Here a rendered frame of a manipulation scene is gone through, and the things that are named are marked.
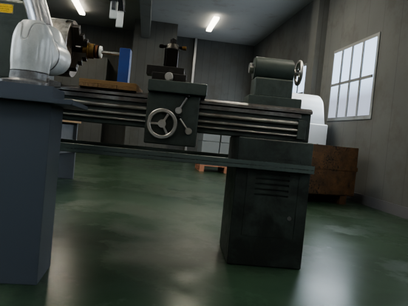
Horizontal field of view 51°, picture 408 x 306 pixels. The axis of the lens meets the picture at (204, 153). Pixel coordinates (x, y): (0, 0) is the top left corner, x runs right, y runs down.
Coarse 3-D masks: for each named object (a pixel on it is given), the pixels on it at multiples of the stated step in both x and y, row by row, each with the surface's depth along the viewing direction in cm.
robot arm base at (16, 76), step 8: (16, 72) 174; (24, 72) 174; (32, 72) 175; (0, 80) 172; (8, 80) 172; (16, 80) 173; (24, 80) 173; (32, 80) 174; (40, 80) 177; (48, 80) 180
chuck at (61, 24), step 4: (56, 20) 234; (60, 20) 234; (64, 20) 235; (68, 20) 236; (72, 20) 237; (56, 24) 231; (60, 24) 231; (64, 24) 231; (68, 24) 232; (76, 24) 245; (56, 28) 229; (60, 28) 230; (64, 28) 230; (68, 28) 230; (64, 32) 229; (68, 32) 229; (64, 36) 228; (68, 36) 230; (64, 40) 228; (68, 40) 231; (68, 44) 232; (72, 44) 247; (68, 48) 232; (72, 72) 245; (68, 76) 243; (72, 76) 246
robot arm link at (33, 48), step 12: (24, 24) 175; (36, 24) 176; (12, 36) 177; (24, 36) 173; (36, 36) 175; (48, 36) 179; (12, 48) 175; (24, 48) 173; (36, 48) 175; (48, 48) 179; (12, 60) 175; (24, 60) 173; (36, 60) 175; (48, 60) 180; (48, 72) 181
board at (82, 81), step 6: (84, 78) 227; (84, 84) 227; (90, 84) 227; (96, 84) 227; (102, 84) 228; (108, 84) 228; (114, 84) 228; (120, 84) 228; (126, 84) 228; (132, 84) 228; (126, 90) 231; (132, 90) 228; (138, 90) 242
